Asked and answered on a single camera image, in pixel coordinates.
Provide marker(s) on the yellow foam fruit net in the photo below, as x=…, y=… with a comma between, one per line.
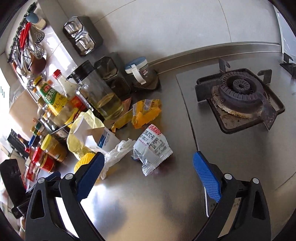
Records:
x=83, y=161

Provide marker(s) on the green label vinegar bottle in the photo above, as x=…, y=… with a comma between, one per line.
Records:
x=59, y=105

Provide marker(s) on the hanging slotted ladle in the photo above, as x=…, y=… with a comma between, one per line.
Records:
x=37, y=37

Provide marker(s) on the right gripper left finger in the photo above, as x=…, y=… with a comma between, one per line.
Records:
x=44, y=222

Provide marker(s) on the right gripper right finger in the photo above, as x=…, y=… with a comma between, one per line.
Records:
x=252, y=220

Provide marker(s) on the black lid glass oil jug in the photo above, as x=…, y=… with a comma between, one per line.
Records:
x=95, y=93

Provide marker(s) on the yellow lid sauce jar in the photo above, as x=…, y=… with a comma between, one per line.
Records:
x=54, y=148

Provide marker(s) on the gas stove burner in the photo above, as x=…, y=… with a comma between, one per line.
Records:
x=239, y=98

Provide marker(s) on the red lid chili jar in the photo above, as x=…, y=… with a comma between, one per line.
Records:
x=42, y=160

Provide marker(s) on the white milk carton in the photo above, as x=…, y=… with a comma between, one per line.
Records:
x=101, y=140

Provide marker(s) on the red cap white bottle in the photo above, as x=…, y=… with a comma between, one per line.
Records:
x=68, y=88

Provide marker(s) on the wall glass spice jars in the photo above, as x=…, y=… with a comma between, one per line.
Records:
x=82, y=34

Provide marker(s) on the crumpled white tissue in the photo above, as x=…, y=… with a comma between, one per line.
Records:
x=115, y=155

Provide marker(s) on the white red snack packet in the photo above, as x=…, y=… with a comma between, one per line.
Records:
x=151, y=148

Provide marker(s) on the blue lid glass jar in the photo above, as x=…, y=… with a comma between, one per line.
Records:
x=141, y=72

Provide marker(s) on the dark glass canister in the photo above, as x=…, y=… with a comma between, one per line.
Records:
x=111, y=69

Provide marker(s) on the orange snack wrapper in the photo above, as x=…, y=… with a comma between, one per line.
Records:
x=142, y=113

